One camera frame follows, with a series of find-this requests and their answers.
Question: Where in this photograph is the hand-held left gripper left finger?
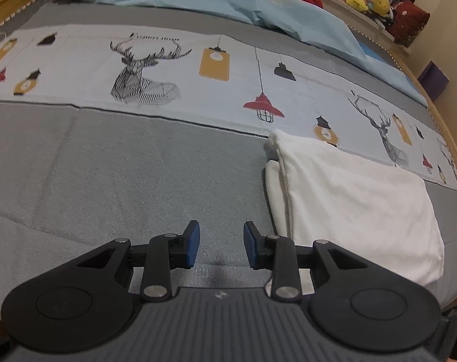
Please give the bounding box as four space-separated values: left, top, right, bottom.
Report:
70 220 201 302

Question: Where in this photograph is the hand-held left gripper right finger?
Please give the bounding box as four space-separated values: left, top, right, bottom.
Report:
243 222 374 302

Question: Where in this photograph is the white t-shirt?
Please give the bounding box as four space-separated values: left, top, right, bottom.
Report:
265 129 445 297

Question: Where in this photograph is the grey printed bed sheet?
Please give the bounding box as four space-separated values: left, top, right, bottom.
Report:
0 0 457 321

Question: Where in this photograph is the light blue quilt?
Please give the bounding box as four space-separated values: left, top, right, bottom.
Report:
58 0 429 108

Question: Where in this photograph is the purple box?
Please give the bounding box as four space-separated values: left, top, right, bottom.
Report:
418 61 450 102

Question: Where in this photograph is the white window sill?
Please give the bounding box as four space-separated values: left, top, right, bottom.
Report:
314 0 412 52

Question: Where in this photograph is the dark red cushion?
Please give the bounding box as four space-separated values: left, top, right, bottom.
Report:
386 0 431 48

